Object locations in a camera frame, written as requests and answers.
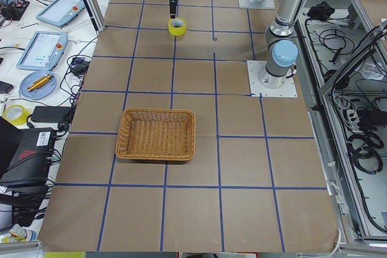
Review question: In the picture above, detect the black power adapter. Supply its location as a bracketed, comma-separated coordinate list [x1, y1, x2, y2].
[31, 106, 70, 123]

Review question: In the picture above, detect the teach pendant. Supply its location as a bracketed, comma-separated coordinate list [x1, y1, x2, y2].
[16, 31, 68, 71]
[36, 0, 85, 27]

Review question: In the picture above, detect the brown wicker basket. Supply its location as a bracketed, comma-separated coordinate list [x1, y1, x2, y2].
[115, 108, 195, 161]

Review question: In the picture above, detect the black laptop computer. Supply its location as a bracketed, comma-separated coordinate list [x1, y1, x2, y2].
[1, 118, 57, 192]

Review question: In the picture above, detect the brass cylinder tool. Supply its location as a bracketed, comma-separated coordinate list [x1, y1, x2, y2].
[27, 74, 53, 92]

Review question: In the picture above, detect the yellow tape roll on desk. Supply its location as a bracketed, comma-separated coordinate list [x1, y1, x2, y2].
[2, 105, 30, 126]

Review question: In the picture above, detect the lower teach pendant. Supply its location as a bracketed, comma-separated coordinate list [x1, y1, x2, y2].
[16, 31, 68, 71]

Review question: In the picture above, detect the blue plate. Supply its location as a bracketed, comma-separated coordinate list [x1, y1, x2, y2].
[19, 70, 57, 100]

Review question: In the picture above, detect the yellow tape roll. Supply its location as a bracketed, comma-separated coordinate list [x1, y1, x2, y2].
[168, 18, 187, 36]
[2, 105, 30, 126]

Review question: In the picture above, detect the upper teach pendant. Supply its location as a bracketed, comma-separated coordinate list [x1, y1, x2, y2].
[36, 0, 85, 27]

